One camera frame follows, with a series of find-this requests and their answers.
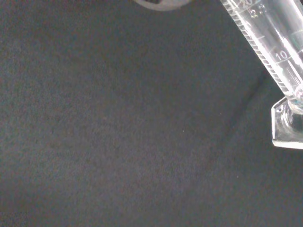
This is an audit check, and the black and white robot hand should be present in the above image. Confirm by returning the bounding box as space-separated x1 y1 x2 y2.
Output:
133 0 193 11

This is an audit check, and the black bench cloth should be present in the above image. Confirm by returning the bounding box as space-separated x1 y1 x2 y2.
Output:
0 0 303 227

